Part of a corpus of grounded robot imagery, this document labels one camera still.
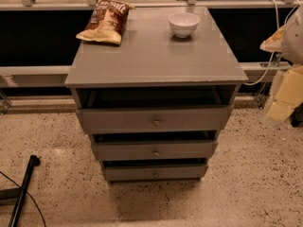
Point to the white ceramic bowl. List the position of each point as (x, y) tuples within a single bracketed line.
[(183, 24)]

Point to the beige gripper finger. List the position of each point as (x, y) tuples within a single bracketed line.
[(274, 42)]

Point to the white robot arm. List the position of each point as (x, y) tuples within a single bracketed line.
[(286, 93)]

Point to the grey top drawer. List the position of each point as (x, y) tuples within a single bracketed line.
[(94, 121)]

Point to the grey middle drawer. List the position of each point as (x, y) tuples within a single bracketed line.
[(154, 150)]

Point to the black metal stand leg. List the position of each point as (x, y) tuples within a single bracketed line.
[(18, 194)]

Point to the grey bottom drawer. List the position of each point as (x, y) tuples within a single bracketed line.
[(148, 173)]

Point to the grey metal railing frame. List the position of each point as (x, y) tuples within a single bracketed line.
[(39, 43)]

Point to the brown chip bag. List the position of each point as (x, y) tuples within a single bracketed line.
[(107, 23)]

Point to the grey drawer cabinet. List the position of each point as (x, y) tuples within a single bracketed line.
[(152, 68)]

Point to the grey drawer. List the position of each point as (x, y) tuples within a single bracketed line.
[(148, 173), (154, 150), (94, 121)]

